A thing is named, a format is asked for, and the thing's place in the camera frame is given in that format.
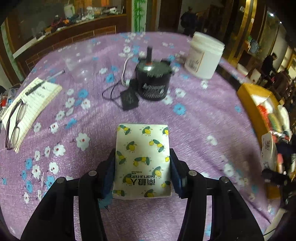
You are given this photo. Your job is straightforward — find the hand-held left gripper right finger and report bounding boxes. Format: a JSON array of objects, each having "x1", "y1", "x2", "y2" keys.
[{"x1": 169, "y1": 148, "x2": 265, "y2": 241}]

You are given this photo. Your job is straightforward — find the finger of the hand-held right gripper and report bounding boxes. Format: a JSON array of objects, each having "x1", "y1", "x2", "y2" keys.
[{"x1": 261, "y1": 169, "x2": 293, "y2": 186}]

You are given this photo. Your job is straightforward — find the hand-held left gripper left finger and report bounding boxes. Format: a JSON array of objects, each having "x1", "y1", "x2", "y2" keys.
[{"x1": 21, "y1": 148, "x2": 116, "y2": 241}]

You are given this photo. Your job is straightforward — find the white tissue pack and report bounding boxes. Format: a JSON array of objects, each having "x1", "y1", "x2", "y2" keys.
[{"x1": 261, "y1": 132, "x2": 279, "y2": 172}]

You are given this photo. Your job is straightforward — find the lemon print tissue pack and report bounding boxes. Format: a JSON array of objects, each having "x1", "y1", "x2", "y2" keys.
[{"x1": 112, "y1": 124, "x2": 173, "y2": 200}]

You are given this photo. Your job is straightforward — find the yellow cardboard box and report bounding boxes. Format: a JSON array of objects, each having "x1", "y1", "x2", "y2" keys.
[{"x1": 237, "y1": 83, "x2": 296, "y2": 201}]

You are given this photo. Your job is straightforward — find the purple floral tablecloth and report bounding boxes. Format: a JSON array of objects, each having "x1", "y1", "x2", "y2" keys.
[{"x1": 0, "y1": 31, "x2": 281, "y2": 241}]

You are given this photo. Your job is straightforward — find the black electric motor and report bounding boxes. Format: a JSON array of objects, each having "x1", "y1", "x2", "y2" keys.
[{"x1": 134, "y1": 45, "x2": 174, "y2": 101}]

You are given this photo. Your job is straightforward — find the eyeglasses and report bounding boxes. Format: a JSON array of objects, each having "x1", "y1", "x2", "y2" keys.
[{"x1": 5, "y1": 100, "x2": 28, "y2": 150}]

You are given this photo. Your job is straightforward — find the lined paper notebook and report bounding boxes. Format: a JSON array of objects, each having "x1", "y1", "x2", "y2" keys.
[{"x1": 1, "y1": 77, "x2": 63, "y2": 153}]

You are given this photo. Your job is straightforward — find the clear plastic cup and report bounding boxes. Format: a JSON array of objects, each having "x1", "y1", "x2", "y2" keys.
[{"x1": 61, "y1": 43, "x2": 95, "y2": 80}]

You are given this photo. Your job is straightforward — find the black pen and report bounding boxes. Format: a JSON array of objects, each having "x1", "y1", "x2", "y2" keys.
[{"x1": 25, "y1": 81, "x2": 45, "y2": 95}]

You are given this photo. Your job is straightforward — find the white plastic jar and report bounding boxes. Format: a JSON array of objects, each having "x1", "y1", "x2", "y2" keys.
[{"x1": 184, "y1": 32, "x2": 225, "y2": 80}]

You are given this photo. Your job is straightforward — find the wooden counter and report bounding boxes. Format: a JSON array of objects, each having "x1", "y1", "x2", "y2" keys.
[{"x1": 5, "y1": 13, "x2": 130, "y2": 77}]

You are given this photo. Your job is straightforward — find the dark wooden door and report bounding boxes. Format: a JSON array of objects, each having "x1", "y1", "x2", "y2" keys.
[{"x1": 158, "y1": 0, "x2": 183, "y2": 33}]

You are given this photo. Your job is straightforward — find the pile of assorted tools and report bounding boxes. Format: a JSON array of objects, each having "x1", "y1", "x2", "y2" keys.
[{"x1": 44, "y1": 6, "x2": 126, "y2": 30}]

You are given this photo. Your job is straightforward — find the white plastic jug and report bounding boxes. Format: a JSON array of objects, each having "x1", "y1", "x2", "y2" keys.
[{"x1": 63, "y1": 5, "x2": 75, "y2": 18}]

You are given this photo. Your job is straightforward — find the green bamboo wall sticker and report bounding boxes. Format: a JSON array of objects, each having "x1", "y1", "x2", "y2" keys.
[{"x1": 132, "y1": 0, "x2": 148, "y2": 33}]

